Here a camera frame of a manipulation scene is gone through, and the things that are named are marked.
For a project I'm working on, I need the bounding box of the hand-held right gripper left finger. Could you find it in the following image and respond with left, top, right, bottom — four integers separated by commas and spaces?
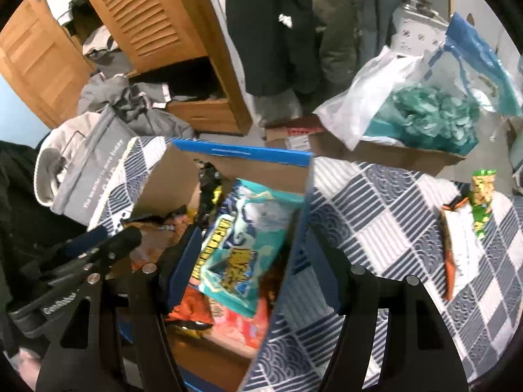
35, 225, 204, 392

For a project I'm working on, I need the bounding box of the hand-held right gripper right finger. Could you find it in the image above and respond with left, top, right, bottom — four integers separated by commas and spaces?
304, 226, 470, 392

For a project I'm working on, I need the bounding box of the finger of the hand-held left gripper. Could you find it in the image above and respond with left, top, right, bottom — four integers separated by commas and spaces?
41, 227, 110, 270
88, 226, 143, 272

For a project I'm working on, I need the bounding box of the dark orange snack packet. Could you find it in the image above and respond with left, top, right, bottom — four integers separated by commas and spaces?
123, 208, 197, 278

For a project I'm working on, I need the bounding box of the blue-edged cardboard box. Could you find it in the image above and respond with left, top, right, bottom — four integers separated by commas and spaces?
88, 139, 313, 392

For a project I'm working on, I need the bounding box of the teal snack packet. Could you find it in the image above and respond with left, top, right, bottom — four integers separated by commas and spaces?
190, 179, 305, 318

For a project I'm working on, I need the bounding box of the black snack packet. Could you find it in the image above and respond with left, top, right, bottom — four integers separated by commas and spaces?
196, 162, 225, 227

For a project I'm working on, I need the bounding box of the red snack packet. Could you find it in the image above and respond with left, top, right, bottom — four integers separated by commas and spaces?
208, 298, 270, 350

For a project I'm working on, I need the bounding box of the person's left hand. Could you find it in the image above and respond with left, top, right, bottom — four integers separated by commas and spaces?
6, 345, 43, 382

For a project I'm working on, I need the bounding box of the person's dark jacket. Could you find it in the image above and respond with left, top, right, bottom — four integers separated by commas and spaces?
0, 141, 91, 295

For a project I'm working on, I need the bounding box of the grey tote bag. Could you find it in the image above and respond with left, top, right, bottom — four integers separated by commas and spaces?
53, 106, 137, 227

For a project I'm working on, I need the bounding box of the blue white patterned tablecloth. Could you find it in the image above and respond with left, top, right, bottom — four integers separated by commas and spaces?
88, 137, 523, 392

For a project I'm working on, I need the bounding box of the light grey garment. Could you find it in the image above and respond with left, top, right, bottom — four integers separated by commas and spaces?
35, 112, 88, 209

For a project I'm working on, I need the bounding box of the grey clothing pile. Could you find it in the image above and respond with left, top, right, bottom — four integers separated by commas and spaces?
77, 73, 197, 139

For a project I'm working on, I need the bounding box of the brown cardboard box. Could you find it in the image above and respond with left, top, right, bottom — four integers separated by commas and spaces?
265, 115, 466, 176

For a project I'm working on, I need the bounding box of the white orange snack packet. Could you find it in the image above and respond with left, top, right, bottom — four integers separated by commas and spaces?
440, 202, 497, 300

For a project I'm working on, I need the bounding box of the green snack packet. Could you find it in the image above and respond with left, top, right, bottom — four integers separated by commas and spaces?
469, 169, 497, 241

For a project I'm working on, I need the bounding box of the teal crumpled plastic bag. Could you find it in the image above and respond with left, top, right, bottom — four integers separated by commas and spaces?
363, 84, 481, 156

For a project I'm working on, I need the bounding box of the white plastic bag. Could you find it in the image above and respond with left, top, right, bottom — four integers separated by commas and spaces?
316, 45, 442, 152

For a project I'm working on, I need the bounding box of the grey white clothes pile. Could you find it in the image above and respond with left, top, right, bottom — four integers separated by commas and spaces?
43, 0, 131, 78

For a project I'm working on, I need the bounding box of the wooden wardrobe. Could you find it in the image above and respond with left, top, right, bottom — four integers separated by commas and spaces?
0, 0, 252, 135

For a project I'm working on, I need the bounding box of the olive hanging jacket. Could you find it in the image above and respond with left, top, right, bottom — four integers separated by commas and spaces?
311, 0, 368, 94

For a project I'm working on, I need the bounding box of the black hanging jacket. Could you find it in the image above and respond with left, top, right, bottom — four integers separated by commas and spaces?
221, 0, 323, 96

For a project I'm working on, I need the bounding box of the white patterned appliance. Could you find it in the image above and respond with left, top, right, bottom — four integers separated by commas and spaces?
394, 0, 448, 56

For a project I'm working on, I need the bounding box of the blue plastic bag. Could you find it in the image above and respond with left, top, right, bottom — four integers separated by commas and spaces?
425, 11, 523, 117

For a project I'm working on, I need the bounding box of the grey hanging coat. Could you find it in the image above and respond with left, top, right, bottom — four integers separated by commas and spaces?
355, 0, 415, 62

